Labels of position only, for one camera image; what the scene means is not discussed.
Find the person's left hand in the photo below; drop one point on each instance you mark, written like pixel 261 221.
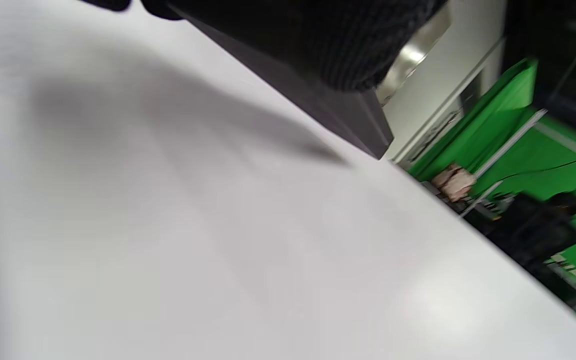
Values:
pixel 348 35

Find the dark grey box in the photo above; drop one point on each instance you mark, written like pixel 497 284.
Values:
pixel 338 112

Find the shiny metal panel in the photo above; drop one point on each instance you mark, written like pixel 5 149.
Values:
pixel 410 57

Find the beige bag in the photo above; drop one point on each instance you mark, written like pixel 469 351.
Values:
pixel 454 182

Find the green screen backdrop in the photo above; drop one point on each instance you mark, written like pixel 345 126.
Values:
pixel 543 155

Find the white frame pole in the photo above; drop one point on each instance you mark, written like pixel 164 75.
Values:
pixel 510 142

